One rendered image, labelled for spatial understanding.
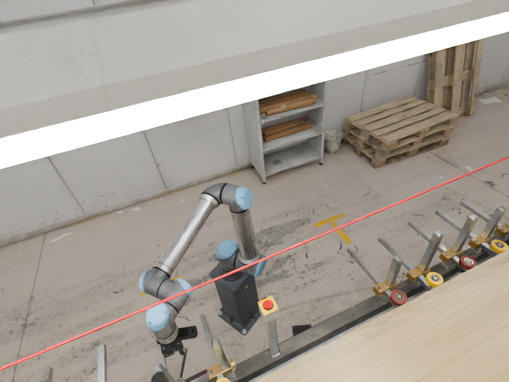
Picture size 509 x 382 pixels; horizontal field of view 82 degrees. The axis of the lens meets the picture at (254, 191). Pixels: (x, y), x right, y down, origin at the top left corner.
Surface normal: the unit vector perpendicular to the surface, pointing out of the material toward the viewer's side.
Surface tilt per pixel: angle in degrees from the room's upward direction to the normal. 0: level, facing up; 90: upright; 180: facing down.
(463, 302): 0
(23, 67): 61
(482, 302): 0
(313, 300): 0
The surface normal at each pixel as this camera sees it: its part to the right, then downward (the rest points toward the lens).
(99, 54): 0.29, 0.12
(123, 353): -0.10, -0.76
